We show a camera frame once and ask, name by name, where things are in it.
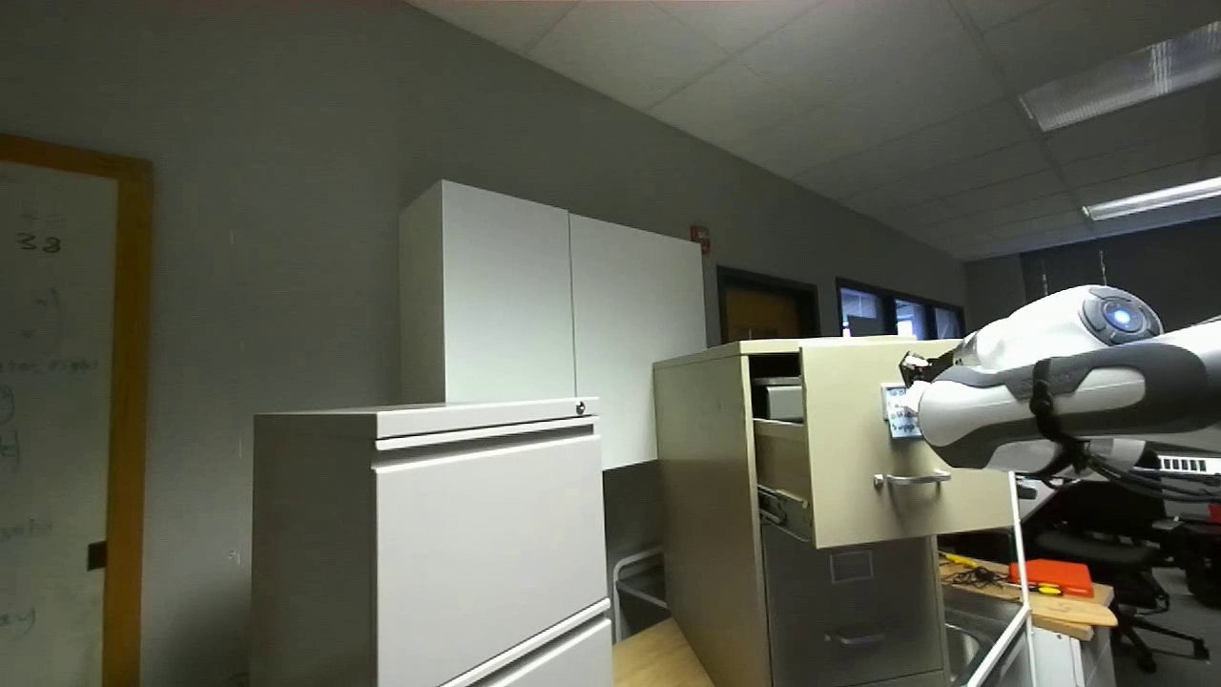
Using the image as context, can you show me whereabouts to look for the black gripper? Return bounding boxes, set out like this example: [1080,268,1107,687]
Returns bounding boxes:
[898,344,957,387]

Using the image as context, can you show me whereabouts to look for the drawer label holder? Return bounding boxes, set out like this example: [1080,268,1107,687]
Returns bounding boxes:
[828,550,878,586]
[878,379,927,447]

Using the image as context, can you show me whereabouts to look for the beige filing cabinet drawer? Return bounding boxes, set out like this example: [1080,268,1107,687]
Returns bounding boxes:
[744,337,1023,552]

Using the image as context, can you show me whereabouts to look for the files in drawer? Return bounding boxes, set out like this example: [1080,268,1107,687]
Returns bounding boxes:
[754,372,810,428]

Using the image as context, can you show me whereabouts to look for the lower drawer label holder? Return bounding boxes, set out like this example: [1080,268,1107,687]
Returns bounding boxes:
[828,550,878,586]

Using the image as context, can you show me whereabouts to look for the beige metal filing cabinet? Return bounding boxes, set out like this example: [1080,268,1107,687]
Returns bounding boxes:
[650,337,1023,687]

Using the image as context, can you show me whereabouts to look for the tall white cabinet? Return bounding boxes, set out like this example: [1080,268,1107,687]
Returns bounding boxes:
[396,174,712,471]

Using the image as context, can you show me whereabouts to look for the gray lateral file cabinet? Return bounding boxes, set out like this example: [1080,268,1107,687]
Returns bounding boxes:
[249,394,617,687]

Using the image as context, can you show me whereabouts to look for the dark window row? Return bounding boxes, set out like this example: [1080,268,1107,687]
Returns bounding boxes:
[832,274,972,344]

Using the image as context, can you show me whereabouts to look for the dark wooden door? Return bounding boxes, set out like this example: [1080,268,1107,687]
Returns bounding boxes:
[712,259,826,348]

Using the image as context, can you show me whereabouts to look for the orange tool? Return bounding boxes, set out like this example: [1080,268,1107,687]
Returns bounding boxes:
[1006,552,1099,602]

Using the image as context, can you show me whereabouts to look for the black office chair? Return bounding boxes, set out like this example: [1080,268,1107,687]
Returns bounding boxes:
[1029,475,1217,674]

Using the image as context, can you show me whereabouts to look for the narrow ceiling light panel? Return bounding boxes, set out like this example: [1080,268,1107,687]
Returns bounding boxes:
[1075,170,1221,230]

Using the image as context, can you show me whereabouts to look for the wooden workbench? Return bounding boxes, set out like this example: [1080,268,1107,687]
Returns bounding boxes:
[934,546,1123,643]

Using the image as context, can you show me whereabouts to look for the large ceiling light panel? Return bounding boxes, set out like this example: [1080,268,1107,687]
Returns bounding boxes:
[1016,13,1221,137]

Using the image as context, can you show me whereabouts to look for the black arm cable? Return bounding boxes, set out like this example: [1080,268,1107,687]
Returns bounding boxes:
[1027,358,1221,507]

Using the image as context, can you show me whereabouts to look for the white metal tube frame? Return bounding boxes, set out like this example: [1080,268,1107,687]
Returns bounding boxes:
[963,468,1038,687]

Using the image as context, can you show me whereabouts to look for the lower drawer silver handle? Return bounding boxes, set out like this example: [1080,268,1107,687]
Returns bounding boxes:
[817,623,890,651]

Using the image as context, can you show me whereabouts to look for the whiteboard with wooden frame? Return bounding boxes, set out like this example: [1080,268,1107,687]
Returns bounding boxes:
[0,128,160,687]

